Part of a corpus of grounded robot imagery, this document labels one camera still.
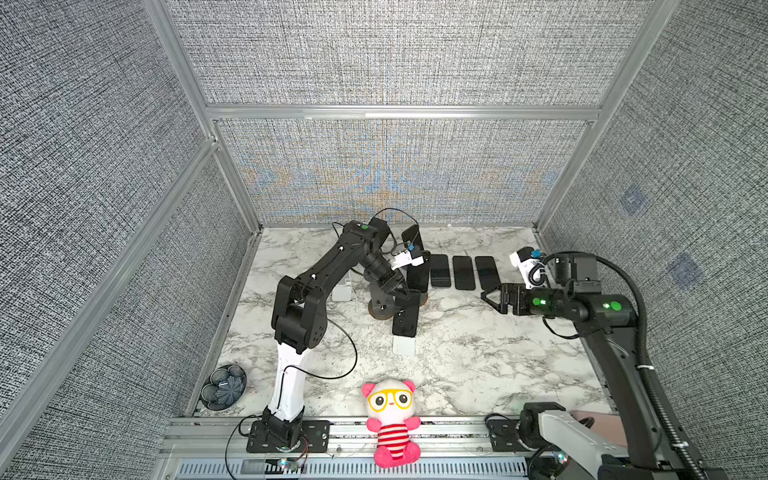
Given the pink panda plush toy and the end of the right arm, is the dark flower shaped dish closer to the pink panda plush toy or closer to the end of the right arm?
the pink panda plush toy

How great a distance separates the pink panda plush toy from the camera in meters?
0.68

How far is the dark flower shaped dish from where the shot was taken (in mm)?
786

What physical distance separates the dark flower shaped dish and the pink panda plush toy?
34 cm

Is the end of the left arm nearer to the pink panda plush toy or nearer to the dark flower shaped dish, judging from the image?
the pink panda plush toy

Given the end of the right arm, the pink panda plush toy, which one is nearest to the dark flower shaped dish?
the pink panda plush toy
